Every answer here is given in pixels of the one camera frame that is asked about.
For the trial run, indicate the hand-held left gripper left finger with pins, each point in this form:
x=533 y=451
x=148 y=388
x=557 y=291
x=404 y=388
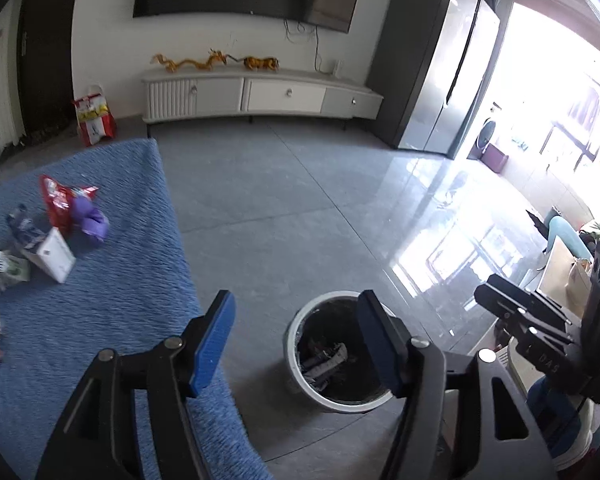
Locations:
x=212 y=342

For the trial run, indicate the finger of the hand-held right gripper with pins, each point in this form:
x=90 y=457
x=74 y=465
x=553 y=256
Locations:
x=525 y=297
x=510 y=312

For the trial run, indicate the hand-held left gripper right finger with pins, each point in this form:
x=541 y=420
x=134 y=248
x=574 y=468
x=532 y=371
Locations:
x=377 y=345

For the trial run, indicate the white round trash bin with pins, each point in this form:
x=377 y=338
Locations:
x=292 y=355

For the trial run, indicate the red snack bag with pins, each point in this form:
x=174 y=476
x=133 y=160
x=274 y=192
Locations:
x=57 y=207

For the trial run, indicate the person's right hand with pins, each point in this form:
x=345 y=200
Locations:
x=555 y=420

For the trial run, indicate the grey wrapper in bin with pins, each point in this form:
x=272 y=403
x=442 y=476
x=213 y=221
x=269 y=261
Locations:
x=325 y=360

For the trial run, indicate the brown paper bag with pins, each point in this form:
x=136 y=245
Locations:
x=579 y=287

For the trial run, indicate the teal chair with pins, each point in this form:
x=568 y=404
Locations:
x=565 y=235

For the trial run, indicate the blue blanket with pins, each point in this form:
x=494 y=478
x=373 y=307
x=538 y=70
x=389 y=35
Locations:
x=115 y=285

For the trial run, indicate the purple stool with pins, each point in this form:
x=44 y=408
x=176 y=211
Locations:
x=496 y=157

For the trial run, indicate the washing machine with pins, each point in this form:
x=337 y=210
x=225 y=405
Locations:
x=487 y=132

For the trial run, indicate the purple wrapper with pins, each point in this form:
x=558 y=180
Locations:
x=92 y=220

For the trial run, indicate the white carton box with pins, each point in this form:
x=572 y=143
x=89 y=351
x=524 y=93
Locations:
x=52 y=257

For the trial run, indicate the green white wrapper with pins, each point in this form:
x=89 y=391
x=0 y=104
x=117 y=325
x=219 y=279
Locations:
x=7 y=270

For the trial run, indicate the dark blue wrapper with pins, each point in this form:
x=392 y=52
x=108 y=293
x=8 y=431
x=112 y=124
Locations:
x=25 y=227

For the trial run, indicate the red gift bag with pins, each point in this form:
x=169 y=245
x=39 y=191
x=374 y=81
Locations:
x=96 y=120

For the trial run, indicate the white television cabinet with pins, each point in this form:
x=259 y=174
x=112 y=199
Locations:
x=280 y=95

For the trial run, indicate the grey refrigerator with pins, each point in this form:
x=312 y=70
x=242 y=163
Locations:
x=425 y=60

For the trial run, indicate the golden dragon ornament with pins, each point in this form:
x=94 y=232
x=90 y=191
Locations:
x=190 y=62

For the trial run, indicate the golden tiger ornament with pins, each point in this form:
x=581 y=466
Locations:
x=260 y=63

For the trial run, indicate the dark brown door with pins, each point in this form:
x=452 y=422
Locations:
x=47 y=50

